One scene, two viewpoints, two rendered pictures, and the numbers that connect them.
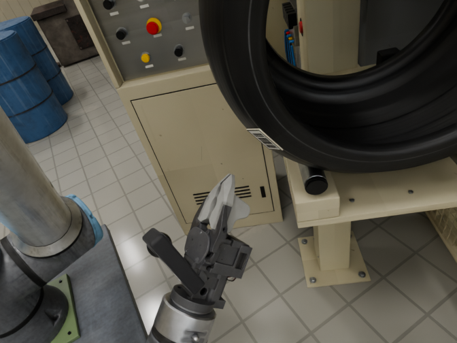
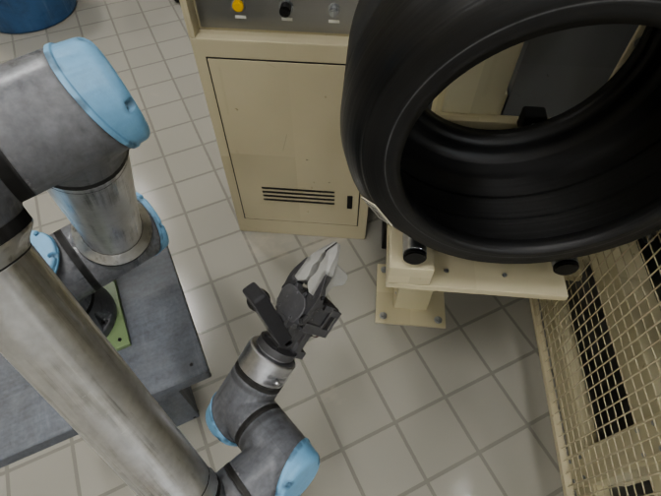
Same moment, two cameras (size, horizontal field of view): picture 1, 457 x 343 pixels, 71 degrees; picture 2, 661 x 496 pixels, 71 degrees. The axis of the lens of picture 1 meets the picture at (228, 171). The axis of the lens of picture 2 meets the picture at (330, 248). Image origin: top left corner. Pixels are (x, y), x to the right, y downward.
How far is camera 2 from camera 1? 0.29 m
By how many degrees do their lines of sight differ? 16
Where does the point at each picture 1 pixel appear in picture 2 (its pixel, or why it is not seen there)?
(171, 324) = (257, 369)
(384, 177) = not seen: hidden behind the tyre
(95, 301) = (147, 309)
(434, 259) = (518, 318)
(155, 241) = (258, 300)
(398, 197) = (491, 278)
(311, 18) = not seen: hidden behind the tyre
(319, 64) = (456, 101)
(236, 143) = (331, 141)
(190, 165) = (268, 153)
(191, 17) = not seen: outside the picture
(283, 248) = (357, 272)
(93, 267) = (144, 270)
